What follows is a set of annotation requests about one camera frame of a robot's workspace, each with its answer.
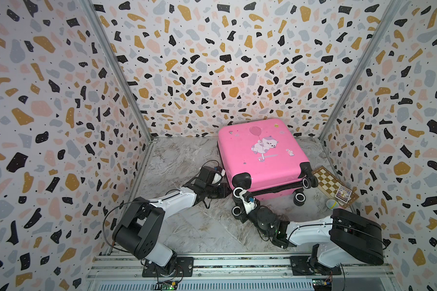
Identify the aluminium corner post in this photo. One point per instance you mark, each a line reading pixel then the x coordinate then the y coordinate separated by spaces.
pixel 390 12
pixel 87 7

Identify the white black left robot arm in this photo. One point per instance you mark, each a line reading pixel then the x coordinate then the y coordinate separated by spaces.
pixel 139 228

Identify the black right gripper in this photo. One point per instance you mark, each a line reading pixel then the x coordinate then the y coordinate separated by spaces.
pixel 243 216

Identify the pink toy microphone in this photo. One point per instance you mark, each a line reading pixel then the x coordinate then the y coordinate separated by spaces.
pixel 332 204

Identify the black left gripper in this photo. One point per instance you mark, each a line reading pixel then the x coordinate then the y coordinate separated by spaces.
pixel 224 187

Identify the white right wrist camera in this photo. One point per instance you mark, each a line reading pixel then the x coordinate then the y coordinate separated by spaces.
pixel 248 201

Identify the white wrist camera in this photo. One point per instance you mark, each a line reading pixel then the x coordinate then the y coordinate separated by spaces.
pixel 248 201
pixel 217 177

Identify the circuit board right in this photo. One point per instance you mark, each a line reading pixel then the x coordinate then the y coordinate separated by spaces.
pixel 321 285

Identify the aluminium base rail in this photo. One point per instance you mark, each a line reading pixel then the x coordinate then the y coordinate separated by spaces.
pixel 234 272

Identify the right aluminium corner post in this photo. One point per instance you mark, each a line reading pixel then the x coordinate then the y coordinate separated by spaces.
pixel 390 12

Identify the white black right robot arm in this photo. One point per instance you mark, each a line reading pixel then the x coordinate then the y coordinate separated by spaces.
pixel 341 238

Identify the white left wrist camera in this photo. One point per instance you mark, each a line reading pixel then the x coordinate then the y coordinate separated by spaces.
pixel 217 177

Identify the wooden chess board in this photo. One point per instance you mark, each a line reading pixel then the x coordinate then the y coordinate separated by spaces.
pixel 328 184

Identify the small card box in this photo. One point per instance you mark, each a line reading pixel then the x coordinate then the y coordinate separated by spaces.
pixel 343 194

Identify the green circuit board left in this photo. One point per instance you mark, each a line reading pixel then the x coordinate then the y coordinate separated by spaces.
pixel 166 286

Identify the pink hard-shell suitcase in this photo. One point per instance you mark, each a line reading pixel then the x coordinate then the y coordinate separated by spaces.
pixel 264 158

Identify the left aluminium corner post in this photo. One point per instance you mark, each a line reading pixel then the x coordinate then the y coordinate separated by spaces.
pixel 87 7

